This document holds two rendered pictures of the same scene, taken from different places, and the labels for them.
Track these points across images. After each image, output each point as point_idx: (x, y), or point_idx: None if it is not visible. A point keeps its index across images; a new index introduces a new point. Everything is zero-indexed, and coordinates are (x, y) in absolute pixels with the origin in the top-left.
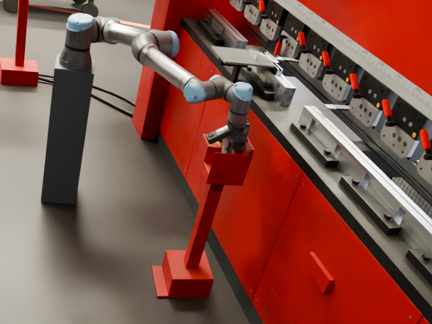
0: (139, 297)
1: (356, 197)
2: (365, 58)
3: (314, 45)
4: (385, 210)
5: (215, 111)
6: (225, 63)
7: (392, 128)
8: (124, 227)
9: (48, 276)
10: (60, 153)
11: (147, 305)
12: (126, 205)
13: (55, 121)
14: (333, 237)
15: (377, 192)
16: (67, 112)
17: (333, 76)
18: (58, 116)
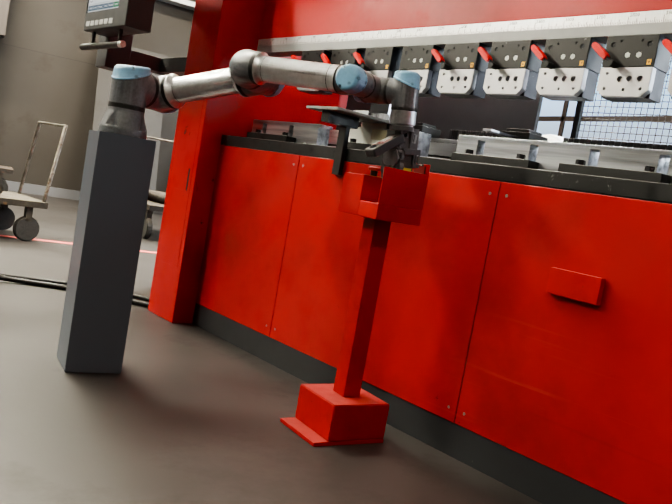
0: (286, 447)
1: (593, 171)
2: (542, 27)
3: (456, 58)
4: None
5: (312, 209)
6: (332, 120)
7: (614, 73)
8: (211, 390)
9: (130, 436)
10: (100, 277)
11: (304, 453)
12: (197, 372)
13: (96, 219)
14: (583, 225)
15: (616, 160)
16: (115, 203)
17: (500, 71)
18: (101, 210)
